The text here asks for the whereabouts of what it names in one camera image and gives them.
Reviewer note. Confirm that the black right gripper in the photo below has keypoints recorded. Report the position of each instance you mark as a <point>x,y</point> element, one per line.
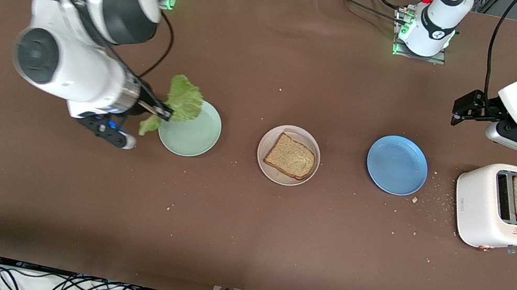
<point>145,97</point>

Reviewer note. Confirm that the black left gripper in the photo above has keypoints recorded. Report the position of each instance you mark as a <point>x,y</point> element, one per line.
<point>489,108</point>

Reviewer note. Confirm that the green lettuce leaf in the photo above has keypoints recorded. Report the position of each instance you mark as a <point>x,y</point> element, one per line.
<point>186,100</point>

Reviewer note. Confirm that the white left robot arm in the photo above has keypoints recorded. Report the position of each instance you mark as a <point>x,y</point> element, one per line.
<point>436,27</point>

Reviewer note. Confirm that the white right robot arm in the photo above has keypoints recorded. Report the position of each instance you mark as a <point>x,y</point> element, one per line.
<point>80,71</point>

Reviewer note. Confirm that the light green plate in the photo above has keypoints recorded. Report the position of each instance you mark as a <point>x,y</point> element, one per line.
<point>193,136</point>

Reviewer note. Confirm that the blue plate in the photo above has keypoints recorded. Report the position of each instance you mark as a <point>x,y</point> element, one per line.
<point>397,165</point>

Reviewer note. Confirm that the beige plate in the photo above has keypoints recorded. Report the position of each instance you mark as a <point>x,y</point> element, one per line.
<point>305,135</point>

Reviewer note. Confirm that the white toaster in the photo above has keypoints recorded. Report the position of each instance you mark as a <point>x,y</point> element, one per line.
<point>476,205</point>

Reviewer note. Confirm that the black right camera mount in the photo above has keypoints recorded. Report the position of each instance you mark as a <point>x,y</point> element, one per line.
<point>92,122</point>

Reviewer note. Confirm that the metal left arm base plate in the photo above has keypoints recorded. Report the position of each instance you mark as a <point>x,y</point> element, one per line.
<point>412,56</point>

